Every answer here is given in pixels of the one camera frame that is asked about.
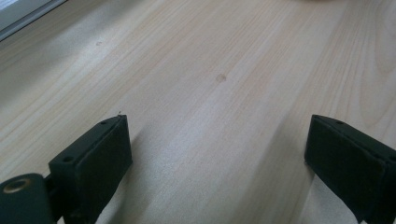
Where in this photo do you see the grey metal frame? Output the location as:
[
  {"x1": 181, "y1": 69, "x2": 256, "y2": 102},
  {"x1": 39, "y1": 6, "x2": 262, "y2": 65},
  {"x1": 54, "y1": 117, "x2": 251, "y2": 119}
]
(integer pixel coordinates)
[{"x1": 0, "y1": 0, "x2": 68, "y2": 42}]

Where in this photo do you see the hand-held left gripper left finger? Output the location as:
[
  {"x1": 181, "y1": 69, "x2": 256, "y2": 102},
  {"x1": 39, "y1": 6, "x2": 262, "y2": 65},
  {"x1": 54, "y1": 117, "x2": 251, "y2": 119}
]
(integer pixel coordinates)
[{"x1": 48, "y1": 114, "x2": 134, "y2": 224}]

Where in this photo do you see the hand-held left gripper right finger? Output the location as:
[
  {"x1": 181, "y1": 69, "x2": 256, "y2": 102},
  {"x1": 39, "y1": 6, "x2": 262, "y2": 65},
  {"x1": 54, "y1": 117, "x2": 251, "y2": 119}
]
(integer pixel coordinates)
[{"x1": 304, "y1": 114, "x2": 396, "y2": 224}]

